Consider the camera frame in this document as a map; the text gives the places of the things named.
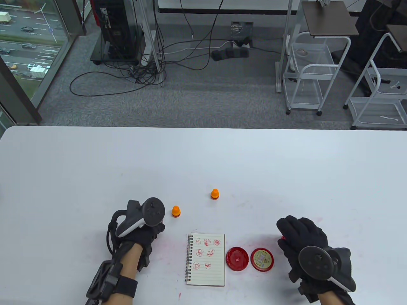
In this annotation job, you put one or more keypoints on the person's left hand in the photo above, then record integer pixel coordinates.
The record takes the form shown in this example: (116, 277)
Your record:
(149, 238)

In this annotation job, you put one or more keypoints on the person's right hand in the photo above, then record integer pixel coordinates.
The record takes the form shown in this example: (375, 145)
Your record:
(302, 232)

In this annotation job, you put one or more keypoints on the orange reward stamp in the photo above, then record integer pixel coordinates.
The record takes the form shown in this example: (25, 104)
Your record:
(175, 211)
(215, 194)

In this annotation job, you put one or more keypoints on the red ink pad lid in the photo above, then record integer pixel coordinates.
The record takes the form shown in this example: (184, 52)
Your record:
(262, 260)

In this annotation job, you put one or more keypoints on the spiral lined notebook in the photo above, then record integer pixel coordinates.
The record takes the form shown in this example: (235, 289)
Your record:
(206, 273)

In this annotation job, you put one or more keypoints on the red ink pad tin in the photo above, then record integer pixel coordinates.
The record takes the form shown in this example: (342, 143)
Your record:
(237, 259)

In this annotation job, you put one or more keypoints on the person's right forearm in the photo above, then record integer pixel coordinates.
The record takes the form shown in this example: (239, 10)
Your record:
(330, 300)

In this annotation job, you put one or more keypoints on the person's left forearm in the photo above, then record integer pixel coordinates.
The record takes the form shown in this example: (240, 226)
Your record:
(130, 260)

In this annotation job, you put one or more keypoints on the white plastic strip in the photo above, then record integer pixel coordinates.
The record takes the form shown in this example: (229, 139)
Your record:
(389, 118)

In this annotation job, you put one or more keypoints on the black tool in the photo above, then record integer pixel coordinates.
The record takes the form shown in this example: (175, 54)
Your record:
(380, 80)

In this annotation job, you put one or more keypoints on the small white plastic piece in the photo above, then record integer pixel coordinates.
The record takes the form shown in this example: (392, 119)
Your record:
(395, 85)

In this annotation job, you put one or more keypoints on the clear round dish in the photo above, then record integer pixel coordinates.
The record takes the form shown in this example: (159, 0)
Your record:
(302, 52)

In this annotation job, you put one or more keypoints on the black foot pedal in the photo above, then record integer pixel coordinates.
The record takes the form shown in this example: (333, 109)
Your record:
(229, 54)

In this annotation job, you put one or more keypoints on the black computer tower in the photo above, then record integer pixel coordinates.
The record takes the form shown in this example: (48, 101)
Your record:
(116, 28)

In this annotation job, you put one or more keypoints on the brown side table top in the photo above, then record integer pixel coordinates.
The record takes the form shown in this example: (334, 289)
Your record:
(399, 36)
(330, 19)

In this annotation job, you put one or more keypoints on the large glass window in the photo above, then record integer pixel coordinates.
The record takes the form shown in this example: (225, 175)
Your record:
(28, 47)

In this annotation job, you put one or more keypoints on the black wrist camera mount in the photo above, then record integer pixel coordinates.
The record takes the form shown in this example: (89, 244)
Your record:
(108, 279)

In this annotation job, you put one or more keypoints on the aluminium frame post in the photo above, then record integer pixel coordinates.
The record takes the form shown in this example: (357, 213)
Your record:
(160, 79)
(279, 79)

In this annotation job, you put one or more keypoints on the silver metal bracket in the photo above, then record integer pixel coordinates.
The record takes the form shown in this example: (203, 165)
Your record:
(324, 2)

